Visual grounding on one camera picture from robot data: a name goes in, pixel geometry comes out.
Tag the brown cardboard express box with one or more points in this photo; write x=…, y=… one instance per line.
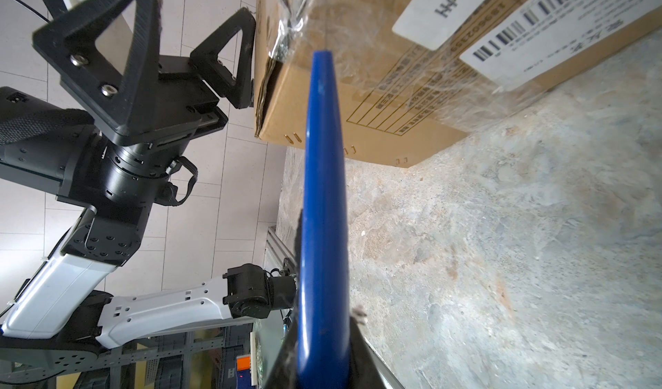
x=416, y=76

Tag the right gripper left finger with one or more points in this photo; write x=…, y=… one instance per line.
x=284, y=372

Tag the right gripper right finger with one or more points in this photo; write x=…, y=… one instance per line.
x=363, y=373

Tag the blue utility knife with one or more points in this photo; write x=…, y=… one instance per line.
x=324, y=324

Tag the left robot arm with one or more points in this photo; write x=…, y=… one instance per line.
x=59, y=322

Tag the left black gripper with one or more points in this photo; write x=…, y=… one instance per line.
x=148, y=111

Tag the aluminium front rail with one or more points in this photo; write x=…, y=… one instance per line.
x=281, y=264

